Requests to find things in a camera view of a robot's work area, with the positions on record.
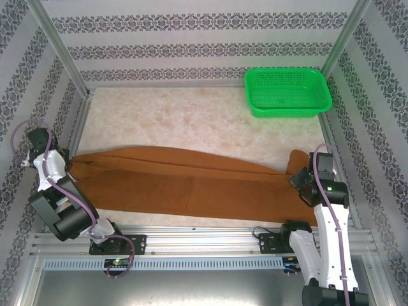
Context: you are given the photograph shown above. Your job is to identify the circuit board with green light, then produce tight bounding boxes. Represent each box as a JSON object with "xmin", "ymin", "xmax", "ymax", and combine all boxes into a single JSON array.
[{"xmin": 104, "ymin": 258, "xmax": 132, "ymax": 268}]

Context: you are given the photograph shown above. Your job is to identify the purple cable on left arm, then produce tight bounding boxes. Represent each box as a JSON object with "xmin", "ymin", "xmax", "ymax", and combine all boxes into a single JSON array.
[{"xmin": 11, "ymin": 118, "xmax": 99, "ymax": 238}]

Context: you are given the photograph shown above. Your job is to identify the aluminium side rail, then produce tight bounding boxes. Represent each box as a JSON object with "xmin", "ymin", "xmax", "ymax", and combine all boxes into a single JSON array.
[
  {"xmin": 318, "ymin": 113, "xmax": 363, "ymax": 230},
  {"xmin": 68, "ymin": 91, "xmax": 96, "ymax": 157}
]

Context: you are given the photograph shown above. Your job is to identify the circuit board with blue light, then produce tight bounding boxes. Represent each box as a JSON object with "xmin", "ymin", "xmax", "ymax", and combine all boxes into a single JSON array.
[{"xmin": 282, "ymin": 256, "xmax": 301, "ymax": 272}]

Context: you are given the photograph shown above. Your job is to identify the slotted grey cable duct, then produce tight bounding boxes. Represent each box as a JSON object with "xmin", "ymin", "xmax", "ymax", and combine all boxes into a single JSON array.
[{"xmin": 43, "ymin": 257, "xmax": 284, "ymax": 271}]

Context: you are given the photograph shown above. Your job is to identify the aluminium frame post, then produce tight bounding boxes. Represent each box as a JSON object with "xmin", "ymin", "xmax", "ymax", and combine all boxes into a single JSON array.
[
  {"xmin": 27, "ymin": 0, "xmax": 94, "ymax": 96},
  {"xmin": 318, "ymin": 0, "xmax": 372, "ymax": 77}
]

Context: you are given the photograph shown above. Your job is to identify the green plastic basket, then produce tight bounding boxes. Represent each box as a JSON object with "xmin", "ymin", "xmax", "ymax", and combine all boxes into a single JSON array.
[{"xmin": 244, "ymin": 68, "xmax": 333, "ymax": 119}]

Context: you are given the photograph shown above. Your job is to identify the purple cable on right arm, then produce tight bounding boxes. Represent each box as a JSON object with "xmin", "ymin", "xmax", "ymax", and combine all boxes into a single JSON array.
[{"xmin": 313, "ymin": 142, "xmax": 350, "ymax": 306}]

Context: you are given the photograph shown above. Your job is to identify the brown long pants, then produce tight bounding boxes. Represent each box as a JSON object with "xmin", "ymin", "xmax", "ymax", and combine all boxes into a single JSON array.
[{"xmin": 68, "ymin": 145, "xmax": 319, "ymax": 226}]

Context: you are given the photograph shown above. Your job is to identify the aluminium back rail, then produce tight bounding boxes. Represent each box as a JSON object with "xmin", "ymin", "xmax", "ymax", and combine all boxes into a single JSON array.
[{"xmin": 85, "ymin": 83, "xmax": 250, "ymax": 92}]

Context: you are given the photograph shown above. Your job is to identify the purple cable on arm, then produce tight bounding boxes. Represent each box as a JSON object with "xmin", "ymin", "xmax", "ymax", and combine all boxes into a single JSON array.
[
  {"xmin": 313, "ymin": 142, "xmax": 350, "ymax": 306},
  {"xmin": 11, "ymin": 118, "xmax": 99, "ymax": 238}
]

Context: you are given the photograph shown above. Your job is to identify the thin black cable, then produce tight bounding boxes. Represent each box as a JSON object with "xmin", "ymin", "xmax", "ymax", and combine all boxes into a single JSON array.
[{"xmin": 252, "ymin": 226, "xmax": 282, "ymax": 238}]

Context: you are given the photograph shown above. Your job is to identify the purple cable at left base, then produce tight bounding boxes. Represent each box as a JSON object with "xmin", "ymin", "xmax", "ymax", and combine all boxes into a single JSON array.
[{"xmin": 106, "ymin": 235, "xmax": 135, "ymax": 280}]

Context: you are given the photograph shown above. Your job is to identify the aluminium front rail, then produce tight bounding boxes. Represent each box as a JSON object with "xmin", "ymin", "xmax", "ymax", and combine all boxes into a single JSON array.
[{"xmin": 31, "ymin": 224, "xmax": 374, "ymax": 256}]

